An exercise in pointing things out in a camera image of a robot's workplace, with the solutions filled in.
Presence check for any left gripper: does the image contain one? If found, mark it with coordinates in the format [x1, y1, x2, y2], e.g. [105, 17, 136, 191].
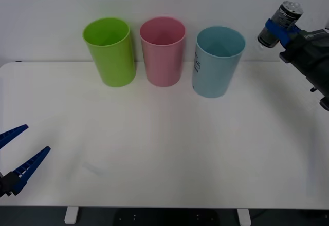
[0, 124, 51, 197]

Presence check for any white table leg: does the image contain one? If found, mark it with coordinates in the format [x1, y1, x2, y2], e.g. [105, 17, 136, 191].
[236, 208, 251, 226]
[64, 206, 79, 224]

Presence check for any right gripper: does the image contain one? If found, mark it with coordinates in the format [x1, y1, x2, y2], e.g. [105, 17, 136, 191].
[265, 17, 329, 83]

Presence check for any pale blue plastic bin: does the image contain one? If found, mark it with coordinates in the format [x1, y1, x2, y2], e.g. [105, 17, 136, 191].
[191, 26, 246, 99]

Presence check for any green plastic bin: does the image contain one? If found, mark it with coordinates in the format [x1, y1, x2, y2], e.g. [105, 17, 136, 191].
[82, 17, 136, 88]

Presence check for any pink plastic bin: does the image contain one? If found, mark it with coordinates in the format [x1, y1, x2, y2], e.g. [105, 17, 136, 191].
[139, 16, 186, 88]

